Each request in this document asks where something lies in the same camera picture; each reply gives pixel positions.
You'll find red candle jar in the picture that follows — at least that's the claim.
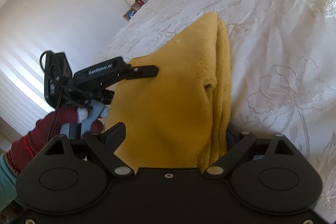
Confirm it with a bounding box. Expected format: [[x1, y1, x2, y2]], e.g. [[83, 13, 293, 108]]
[[135, 0, 145, 7]]

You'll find white floral bedspread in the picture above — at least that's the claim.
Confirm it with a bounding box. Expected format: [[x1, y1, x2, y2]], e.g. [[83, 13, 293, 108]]
[[98, 0, 335, 222]]

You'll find wooden picture frame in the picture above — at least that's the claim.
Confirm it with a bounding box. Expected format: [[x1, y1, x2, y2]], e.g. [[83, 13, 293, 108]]
[[123, 8, 137, 21]]

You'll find teal sleeve forearm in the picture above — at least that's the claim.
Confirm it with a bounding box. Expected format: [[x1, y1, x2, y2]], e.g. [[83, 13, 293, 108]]
[[0, 154, 22, 211]]

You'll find white striped curtain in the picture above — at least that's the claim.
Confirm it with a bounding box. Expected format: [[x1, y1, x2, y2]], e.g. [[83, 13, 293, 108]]
[[1, 39, 54, 135]]

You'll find yellow knitted sweater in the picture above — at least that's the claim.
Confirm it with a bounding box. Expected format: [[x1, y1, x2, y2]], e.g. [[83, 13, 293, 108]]
[[105, 12, 231, 170]]

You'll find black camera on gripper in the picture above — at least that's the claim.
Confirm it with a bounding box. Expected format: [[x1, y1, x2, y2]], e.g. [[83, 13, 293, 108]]
[[39, 51, 72, 108]]

